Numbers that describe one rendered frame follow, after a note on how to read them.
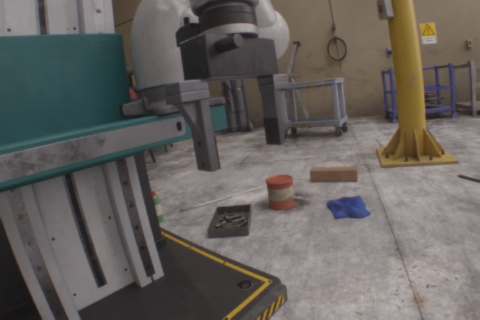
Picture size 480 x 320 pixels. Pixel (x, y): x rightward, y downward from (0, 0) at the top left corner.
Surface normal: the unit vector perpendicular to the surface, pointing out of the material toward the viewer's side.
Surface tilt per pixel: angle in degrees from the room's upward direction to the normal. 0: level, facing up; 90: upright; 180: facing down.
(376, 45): 90
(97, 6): 90
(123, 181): 90
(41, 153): 90
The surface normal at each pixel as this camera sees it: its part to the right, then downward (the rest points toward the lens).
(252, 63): 0.73, 0.00
